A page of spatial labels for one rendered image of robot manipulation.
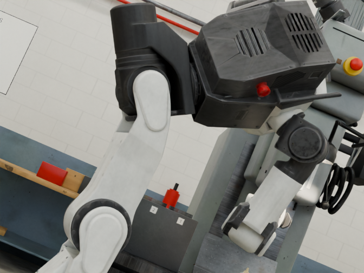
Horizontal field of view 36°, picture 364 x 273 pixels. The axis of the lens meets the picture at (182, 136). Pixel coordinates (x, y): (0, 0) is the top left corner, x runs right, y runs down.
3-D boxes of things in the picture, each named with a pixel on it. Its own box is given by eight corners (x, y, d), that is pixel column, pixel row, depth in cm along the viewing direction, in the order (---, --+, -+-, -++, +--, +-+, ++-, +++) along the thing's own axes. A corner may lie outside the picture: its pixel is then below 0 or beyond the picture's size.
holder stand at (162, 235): (177, 273, 189) (200, 218, 192) (117, 248, 186) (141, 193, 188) (171, 267, 201) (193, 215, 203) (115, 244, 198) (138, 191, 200)
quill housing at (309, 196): (318, 209, 187) (352, 122, 191) (261, 184, 186) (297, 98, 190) (303, 208, 206) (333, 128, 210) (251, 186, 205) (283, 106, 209)
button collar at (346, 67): (359, 77, 177) (365, 60, 178) (342, 70, 177) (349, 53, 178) (357, 79, 179) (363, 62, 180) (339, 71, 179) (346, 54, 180)
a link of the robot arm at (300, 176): (299, 184, 136) (332, 138, 135) (269, 163, 139) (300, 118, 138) (304, 185, 147) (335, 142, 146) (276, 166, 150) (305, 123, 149)
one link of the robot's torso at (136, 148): (63, 253, 125) (130, 59, 129) (53, 238, 141) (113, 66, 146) (125, 270, 130) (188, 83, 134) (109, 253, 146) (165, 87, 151)
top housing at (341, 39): (385, 91, 179) (403, 46, 181) (311, 59, 179) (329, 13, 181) (336, 113, 226) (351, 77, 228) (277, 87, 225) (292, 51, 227)
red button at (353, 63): (361, 71, 174) (365, 60, 175) (349, 66, 174) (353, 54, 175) (357, 73, 177) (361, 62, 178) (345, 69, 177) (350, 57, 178)
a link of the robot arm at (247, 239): (264, 238, 165) (246, 266, 147) (235, 218, 167) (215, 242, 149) (283, 211, 160) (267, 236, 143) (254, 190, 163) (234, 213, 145)
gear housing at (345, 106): (361, 123, 187) (371, 96, 188) (294, 93, 187) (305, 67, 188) (329, 134, 221) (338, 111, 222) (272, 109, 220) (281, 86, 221)
